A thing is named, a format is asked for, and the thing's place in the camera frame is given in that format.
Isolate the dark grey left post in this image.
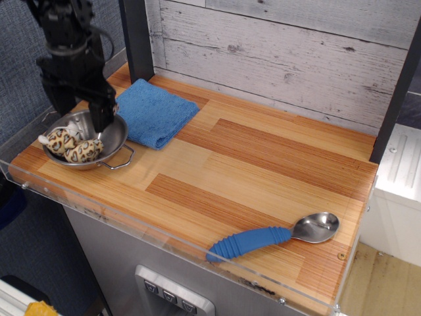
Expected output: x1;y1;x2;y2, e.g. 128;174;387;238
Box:
119;0;155;83

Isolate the leopard print plush toy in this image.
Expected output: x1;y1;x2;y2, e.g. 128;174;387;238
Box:
38;128;104;163

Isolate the white grooved side unit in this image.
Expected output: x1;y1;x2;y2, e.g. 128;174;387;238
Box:
360;124;420;266

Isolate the dark grey post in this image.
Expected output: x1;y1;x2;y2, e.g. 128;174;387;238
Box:
369;20;420;164
119;0;155;83

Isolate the yellow object bottom left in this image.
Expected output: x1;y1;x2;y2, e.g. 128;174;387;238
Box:
24;301;59;316

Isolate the clear acrylic table guard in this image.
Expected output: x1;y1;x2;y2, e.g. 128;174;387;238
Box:
0;49;379;316

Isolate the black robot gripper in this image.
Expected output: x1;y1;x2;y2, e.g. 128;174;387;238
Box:
36;32;118;132

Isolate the folded blue towel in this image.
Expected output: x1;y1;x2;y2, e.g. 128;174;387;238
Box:
116;79;199;150

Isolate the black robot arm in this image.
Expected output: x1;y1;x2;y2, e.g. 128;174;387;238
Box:
26;1;117;132

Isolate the stainless steel bowl with handles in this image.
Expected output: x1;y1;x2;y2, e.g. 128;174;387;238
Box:
42;110;135;171

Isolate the dark grey right post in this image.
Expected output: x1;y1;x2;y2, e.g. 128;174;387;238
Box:
369;20;420;164

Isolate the grey cabinet with dispenser panel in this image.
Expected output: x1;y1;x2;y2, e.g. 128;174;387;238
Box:
65;207;340;315

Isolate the blue handled metal spoon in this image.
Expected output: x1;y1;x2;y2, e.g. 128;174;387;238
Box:
206;212;340;263

